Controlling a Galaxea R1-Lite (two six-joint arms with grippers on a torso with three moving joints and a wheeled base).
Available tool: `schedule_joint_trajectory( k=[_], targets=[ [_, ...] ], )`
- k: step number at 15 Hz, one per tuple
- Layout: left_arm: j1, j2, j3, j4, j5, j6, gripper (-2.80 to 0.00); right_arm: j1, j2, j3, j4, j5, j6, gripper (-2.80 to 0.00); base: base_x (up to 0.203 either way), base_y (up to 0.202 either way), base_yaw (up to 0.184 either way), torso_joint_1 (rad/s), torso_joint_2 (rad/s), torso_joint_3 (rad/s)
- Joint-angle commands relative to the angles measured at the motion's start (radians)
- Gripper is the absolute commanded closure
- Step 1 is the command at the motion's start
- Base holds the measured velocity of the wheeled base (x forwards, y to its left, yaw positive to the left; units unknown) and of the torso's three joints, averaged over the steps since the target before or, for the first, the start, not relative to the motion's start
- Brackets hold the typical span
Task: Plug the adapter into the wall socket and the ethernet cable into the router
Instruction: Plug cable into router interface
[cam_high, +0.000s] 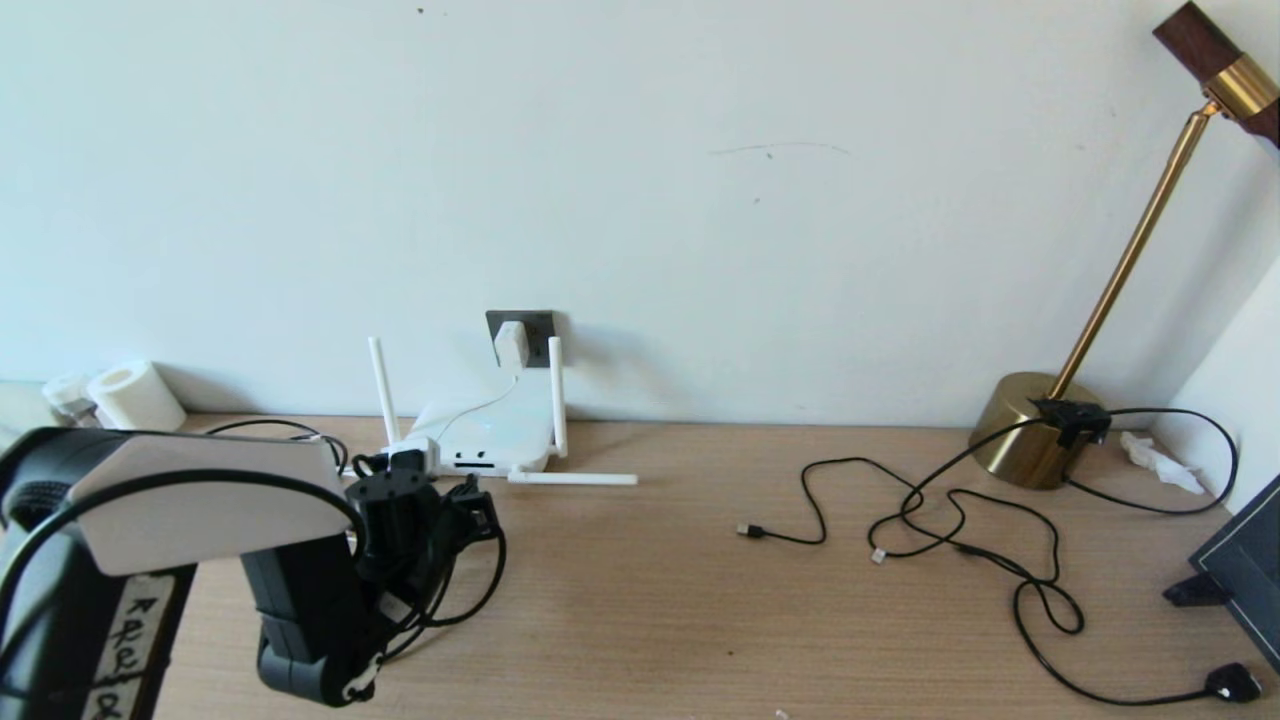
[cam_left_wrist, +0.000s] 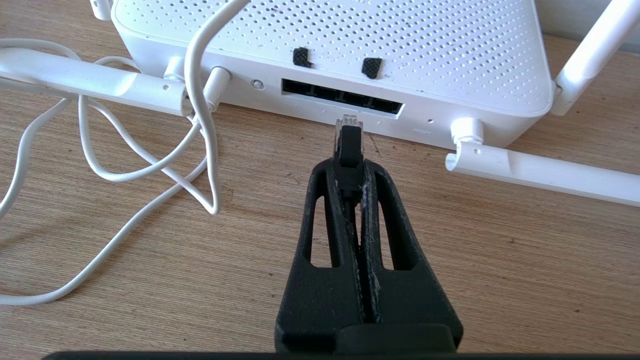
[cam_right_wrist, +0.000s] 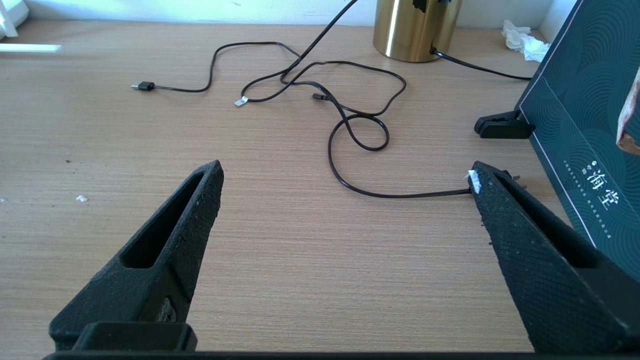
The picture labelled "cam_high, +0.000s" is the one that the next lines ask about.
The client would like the thin white adapter cable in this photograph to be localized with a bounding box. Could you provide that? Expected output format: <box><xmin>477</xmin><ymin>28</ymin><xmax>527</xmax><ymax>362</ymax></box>
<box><xmin>395</xmin><ymin>368</ymin><xmax>521</xmax><ymax>479</ymax></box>

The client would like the black ethernet cable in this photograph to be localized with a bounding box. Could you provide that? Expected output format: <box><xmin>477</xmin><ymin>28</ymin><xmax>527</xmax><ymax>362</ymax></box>
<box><xmin>205</xmin><ymin>418</ymin><xmax>506</xmax><ymax>661</ymax></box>

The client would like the white wifi router with antennas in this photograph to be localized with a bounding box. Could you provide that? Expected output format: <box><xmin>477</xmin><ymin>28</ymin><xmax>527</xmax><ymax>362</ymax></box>
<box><xmin>345</xmin><ymin>335</ymin><xmax>638</xmax><ymax>488</ymax></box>

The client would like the black power plug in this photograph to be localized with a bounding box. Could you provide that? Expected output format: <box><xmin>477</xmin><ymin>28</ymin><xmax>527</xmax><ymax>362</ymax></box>
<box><xmin>1204</xmin><ymin>662</ymin><xmax>1265</xmax><ymax>703</ymax></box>

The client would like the white toilet paper roll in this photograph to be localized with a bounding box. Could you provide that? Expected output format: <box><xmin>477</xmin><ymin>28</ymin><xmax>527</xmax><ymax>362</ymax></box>
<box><xmin>88</xmin><ymin>360</ymin><xmax>188</xmax><ymax>433</ymax></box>

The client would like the small clear plastic container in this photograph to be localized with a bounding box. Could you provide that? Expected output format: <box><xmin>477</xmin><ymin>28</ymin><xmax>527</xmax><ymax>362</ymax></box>
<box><xmin>42</xmin><ymin>375</ymin><xmax>101</xmax><ymax>429</ymax></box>

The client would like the brass desk lamp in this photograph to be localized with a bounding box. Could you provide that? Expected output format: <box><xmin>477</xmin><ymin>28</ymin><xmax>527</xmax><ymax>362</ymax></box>
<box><xmin>967</xmin><ymin>0</ymin><xmax>1280</xmax><ymax>491</ymax></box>

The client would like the crumpled white tissue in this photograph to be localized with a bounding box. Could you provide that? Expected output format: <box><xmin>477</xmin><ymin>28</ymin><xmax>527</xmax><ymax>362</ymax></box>
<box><xmin>1120</xmin><ymin>432</ymin><xmax>1206</xmax><ymax>496</ymax></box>

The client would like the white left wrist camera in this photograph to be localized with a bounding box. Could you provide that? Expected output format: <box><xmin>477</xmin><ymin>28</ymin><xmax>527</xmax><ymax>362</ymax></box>
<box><xmin>385</xmin><ymin>437</ymin><xmax>441</xmax><ymax>479</ymax></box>

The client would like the grey wall power socket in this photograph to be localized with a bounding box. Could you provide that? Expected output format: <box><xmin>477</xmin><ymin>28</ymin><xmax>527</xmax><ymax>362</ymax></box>
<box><xmin>487</xmin><ymin>310</ymin><xmax>558</xmax><ymax>369</ymax></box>

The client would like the black usb charging cable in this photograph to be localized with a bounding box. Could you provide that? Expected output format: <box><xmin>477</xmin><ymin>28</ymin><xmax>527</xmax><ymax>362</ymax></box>
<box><xmin>736</xmin><ymin>456</ymin><xmax>1086</xmax><ymax>636</ymax></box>

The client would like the black inline cord switch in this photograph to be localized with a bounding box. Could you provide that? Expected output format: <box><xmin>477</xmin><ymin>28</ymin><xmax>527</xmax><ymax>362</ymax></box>
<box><xmin>1032</xmin><ymin>398</ymin><xmax>1113</xmax><ymax>449</ymax></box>

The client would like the black lamp power cord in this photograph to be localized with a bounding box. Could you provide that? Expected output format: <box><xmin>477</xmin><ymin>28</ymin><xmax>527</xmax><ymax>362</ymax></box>
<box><xmin>868</xmin><ymin>406</ymin><xmax>1241</xmax><ymax>708</ymax></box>

